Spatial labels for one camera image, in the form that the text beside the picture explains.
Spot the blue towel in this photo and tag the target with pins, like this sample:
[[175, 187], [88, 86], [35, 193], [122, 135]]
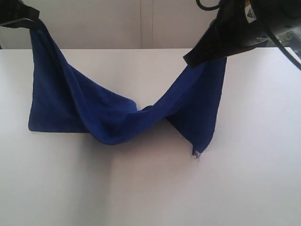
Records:
[[66, 101]]

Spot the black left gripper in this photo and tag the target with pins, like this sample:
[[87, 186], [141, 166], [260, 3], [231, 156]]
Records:
[[16, 14]]

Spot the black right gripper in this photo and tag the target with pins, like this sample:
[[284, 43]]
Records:
[[236, 29]]

